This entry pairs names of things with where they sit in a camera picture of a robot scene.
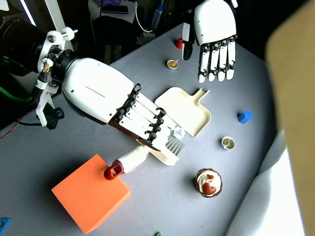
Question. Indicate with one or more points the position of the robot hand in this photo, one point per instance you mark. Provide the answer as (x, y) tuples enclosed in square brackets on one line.
[(214, 22), (98, 83)]

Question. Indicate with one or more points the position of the cream plastic dustpan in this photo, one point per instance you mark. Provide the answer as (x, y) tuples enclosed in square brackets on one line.
[(182, 108)]

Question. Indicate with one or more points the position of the small red cylinder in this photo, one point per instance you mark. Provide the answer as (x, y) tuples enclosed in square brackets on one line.
[(179, 43)]

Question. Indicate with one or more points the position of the white spoon in yellow bowl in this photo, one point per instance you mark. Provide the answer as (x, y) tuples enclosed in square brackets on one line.
[(175, 61)]

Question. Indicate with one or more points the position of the small bowl of yellow food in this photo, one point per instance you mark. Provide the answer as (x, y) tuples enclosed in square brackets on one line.
[(172, 65)]

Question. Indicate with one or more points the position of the crumpled white paper ball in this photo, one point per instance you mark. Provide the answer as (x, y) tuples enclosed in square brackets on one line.
[(178, 132)]

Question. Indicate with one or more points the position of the white light strip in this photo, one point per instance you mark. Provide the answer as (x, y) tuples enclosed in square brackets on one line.
[(28, 13)]

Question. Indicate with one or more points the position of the blue cube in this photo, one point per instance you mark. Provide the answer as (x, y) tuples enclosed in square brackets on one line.
[(244, 117)]

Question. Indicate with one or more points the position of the blurred tan panel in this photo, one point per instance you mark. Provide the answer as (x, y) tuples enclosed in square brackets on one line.
[(295, 98)]

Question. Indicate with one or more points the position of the orange block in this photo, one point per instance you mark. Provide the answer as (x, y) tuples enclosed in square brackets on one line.
[(88, 196)]

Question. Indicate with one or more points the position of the small bowl of green soup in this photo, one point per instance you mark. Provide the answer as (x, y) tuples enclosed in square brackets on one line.
[(229, 143)]

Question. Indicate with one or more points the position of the white spoon in soup bowl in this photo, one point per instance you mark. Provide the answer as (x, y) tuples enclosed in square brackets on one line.
[(224, 145)]

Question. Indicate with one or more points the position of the grey table cloth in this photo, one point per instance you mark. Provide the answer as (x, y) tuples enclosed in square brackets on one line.
[(160, 196)]

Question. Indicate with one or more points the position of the toy cupcake with red hearts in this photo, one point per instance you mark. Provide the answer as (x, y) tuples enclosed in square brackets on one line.
[(208, 183)]

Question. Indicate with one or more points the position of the green block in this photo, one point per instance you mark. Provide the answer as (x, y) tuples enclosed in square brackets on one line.
[(158, 234)]

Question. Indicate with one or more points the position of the blue shape block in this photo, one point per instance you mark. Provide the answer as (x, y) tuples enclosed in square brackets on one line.
[(4, 223)]

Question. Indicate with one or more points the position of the white backdrop sheet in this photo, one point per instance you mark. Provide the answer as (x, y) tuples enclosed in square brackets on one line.
[(270, 196)]

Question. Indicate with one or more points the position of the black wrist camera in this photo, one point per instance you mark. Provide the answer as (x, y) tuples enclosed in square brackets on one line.
[(57, 113)]

